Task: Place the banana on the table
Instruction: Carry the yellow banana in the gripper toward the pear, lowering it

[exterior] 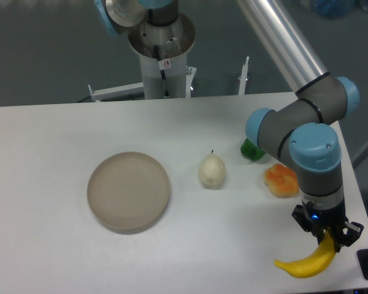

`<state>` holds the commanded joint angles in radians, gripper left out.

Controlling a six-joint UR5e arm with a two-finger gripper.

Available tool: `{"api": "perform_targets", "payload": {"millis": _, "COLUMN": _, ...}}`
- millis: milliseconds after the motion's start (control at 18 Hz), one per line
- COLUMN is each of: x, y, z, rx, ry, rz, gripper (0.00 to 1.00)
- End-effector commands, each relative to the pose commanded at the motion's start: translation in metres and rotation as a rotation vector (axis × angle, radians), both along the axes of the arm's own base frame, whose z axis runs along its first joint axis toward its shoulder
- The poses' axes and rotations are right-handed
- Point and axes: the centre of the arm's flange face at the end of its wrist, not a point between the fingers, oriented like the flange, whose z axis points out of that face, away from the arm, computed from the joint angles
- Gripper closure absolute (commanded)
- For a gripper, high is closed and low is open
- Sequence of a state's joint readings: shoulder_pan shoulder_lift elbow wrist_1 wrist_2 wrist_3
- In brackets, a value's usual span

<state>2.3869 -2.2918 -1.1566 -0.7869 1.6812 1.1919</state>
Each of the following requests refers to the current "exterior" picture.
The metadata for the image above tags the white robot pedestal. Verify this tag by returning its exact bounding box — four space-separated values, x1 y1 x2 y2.
128 13 196 100

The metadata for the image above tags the white right mounting bracket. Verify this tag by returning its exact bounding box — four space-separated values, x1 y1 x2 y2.
238 56 250 96

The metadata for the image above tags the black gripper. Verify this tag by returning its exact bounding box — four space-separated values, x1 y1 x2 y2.
291 192 364 252

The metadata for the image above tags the green bell pepper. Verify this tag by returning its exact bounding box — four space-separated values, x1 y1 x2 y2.
240 138 266 162

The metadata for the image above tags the pale white pear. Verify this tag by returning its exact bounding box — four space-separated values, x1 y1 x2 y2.
197 149 226 189

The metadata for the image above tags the beige round plate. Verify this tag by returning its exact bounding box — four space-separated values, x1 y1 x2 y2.
87 152 171 235

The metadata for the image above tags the orange bread roll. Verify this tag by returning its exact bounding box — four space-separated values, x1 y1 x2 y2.
263 164 299 198

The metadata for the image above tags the yellow banana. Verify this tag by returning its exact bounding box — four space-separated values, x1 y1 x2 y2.
274 231 336 279

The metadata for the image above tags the white left mounting bracket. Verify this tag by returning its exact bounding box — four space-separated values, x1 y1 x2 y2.
88 82 144 102

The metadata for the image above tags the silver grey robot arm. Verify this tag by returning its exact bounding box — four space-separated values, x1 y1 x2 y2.
94 1 363 251

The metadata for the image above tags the black cable on pedestal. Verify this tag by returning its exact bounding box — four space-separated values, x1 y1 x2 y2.
153 45 171 98

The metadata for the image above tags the white mounting bracket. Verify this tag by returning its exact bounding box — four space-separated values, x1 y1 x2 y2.
238 56 250 96
88 82 144 102

